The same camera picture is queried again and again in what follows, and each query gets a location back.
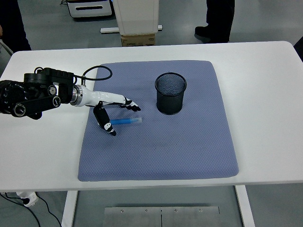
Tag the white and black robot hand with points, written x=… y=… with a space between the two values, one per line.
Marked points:
x=104 y=97

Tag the blue marker with clear cap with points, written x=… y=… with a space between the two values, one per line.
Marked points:
x=125 y=121

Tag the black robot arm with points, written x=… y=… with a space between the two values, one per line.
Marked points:
x=35 y=104

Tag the black mesh pen holder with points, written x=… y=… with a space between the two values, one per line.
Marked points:
x=169 y=104

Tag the brown cardboard box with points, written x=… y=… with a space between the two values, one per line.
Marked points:
x=138 y=40

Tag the blue-grey textured mat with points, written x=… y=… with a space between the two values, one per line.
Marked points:
x=154 y=146

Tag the white appliance with black slot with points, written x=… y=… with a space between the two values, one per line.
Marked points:
x=90 y=9

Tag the white table leg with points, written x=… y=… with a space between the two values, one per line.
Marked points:
x=69 y=208
x=245 y=208

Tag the person beside grey rod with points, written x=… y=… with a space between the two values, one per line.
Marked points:
x=11 y=23

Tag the grey metal plate with screws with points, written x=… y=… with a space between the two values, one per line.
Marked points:
x=132 y=217

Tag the white power strip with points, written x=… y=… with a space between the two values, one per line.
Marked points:
x=29 y=199

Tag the person in black shoes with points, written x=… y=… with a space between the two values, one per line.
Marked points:
x=220 y=23

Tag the white pedestal with base bar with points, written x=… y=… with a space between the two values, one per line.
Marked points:
x=137 y=16

